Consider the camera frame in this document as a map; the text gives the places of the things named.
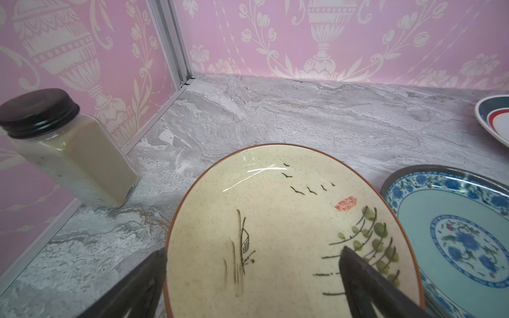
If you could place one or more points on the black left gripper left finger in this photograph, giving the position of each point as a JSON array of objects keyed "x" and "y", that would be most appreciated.
[{"x": 137, "y": 294}]

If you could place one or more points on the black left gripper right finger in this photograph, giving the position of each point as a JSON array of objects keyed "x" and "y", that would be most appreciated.
[{"x": 367, "y": 290}]

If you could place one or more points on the white plate green red rim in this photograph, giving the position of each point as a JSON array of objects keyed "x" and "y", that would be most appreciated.
[{"x": 492, "y": 113}]

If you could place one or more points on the cream plate with painted willow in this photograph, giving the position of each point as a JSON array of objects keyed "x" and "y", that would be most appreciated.
[{"x": 260, "y": 234}]

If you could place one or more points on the teal blue floral plate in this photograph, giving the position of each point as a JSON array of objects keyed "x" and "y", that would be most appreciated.
[{"x": 457, "y": 223}]

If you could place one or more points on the glass jar with black lid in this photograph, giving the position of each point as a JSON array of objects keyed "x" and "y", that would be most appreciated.
[{"x": 74, "y": 149}]

